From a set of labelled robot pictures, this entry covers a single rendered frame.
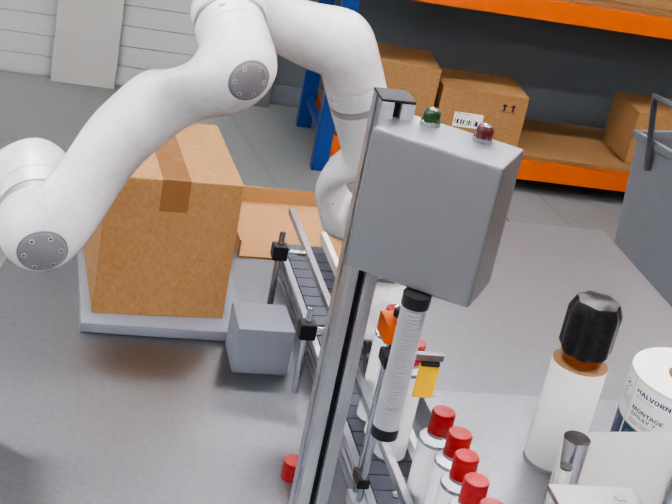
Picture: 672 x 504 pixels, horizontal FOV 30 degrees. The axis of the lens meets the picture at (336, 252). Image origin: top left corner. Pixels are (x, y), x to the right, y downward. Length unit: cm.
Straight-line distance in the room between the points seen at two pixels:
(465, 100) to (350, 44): 387
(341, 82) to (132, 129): 30
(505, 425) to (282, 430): 38
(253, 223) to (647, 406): 107
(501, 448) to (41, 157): 86
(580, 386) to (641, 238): 235
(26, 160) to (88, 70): 422
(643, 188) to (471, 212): 278
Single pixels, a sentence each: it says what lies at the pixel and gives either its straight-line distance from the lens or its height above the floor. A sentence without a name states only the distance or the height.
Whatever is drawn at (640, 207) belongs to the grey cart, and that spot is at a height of 57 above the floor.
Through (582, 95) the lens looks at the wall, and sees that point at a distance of 663.
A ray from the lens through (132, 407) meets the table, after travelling 208.
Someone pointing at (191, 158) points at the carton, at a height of 112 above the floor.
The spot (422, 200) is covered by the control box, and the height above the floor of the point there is 140.
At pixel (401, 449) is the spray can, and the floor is 91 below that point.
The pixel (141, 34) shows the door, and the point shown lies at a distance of 611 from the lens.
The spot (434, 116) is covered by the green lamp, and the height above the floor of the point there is 149.
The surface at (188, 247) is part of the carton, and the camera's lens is 226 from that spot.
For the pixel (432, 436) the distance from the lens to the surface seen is 174.
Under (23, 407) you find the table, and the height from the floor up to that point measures 83.
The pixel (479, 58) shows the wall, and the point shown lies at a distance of 640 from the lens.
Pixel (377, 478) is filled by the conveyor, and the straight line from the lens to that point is 193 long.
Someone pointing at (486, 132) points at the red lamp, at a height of 149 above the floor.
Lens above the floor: 195
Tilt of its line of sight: 24 degrees down
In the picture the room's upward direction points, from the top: 12 degrees clockwise
